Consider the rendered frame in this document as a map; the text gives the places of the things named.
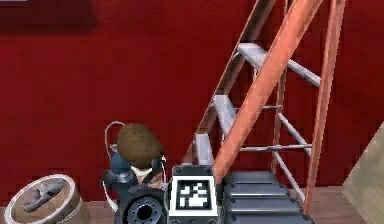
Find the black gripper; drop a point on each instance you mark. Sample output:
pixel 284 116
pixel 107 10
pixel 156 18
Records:
pixel 143 210

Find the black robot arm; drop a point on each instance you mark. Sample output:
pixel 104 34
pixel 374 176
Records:
pixel 253 196

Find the grey metal bucket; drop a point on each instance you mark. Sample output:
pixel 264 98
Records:
pixel 43 200

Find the orange step ladder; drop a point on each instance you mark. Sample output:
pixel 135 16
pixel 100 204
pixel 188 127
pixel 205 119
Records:
pixel 263 86

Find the beige cabinet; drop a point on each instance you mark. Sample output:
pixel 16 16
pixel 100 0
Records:
pixel 366 176

